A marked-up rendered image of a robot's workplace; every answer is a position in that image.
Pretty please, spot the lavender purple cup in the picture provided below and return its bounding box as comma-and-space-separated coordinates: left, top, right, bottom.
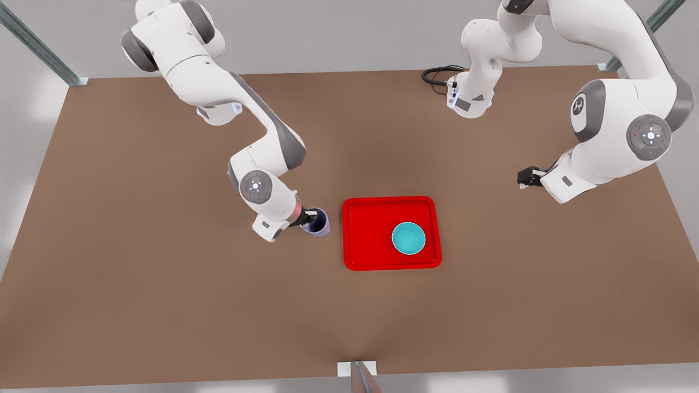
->
301, 207, 330, 237

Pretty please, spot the turquoise bowl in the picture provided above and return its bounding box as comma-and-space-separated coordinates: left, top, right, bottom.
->
392, 222, 426, 257

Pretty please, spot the red rectangular tray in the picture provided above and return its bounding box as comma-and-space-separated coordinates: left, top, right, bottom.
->
342, 196, 442, 271

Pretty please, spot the black cable loop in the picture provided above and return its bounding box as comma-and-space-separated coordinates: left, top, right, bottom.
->
422, 65, 466, 97

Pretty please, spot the silver frame post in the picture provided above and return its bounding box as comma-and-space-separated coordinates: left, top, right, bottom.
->
0, 3, 90, 87
597, 0, 686, 73
337, 360, 384, 393

